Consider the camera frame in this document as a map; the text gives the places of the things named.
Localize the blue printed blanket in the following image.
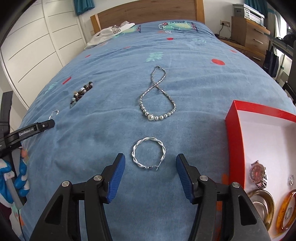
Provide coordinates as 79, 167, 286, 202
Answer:
9, 20, 296, 241

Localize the white wardrobe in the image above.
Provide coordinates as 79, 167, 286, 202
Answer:
0, 0, 93, 109

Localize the amber bangle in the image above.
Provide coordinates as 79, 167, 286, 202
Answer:
275, 189, 296, 233

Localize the navy tote bag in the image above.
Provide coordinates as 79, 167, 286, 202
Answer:
262, 47, 281, 78

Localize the wooden dresser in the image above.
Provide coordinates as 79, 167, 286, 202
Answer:
231, 16, 271, 68

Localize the black bag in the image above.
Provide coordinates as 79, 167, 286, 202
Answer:
276, 33, 296, 48

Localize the silver wristwatch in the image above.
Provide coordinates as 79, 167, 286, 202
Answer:
249, 160, 268, 189

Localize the silver pearl necklace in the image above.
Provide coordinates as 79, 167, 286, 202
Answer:
139, 65, 177, 122

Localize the red jewelry box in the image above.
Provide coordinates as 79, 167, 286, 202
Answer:
225, 100, 296, 241

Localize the brown beaded bracelet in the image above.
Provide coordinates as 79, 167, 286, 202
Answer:
70, 81, 93, 108

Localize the black power cable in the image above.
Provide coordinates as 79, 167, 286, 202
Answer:
215, 24, 232, 40

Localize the white printed garment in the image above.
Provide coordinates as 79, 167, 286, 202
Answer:
84, 21, 136, 49

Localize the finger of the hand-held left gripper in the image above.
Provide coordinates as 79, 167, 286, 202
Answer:
6, 119, 55, 149

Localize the teal curtain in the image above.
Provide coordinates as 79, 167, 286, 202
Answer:
73, 0, 95, 16
244, 0, 269, 12

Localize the thin silver bangle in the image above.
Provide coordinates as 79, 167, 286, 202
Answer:
251, 195, 269, 223

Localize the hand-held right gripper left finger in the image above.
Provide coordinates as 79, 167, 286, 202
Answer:
29, 153, 126, 241

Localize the white printer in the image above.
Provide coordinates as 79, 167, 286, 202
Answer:
232, 3, 265, 25

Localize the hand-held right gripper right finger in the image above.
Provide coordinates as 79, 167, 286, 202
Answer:
176, 153, 272, 241

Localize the wooden bed headboard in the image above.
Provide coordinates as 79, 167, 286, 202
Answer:
90, 0, 205, 35

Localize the person's left hand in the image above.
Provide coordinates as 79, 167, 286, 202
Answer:
0, 148, 31, 208

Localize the dark brown bangle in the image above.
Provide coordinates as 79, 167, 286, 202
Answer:
246, 189, 275, 231

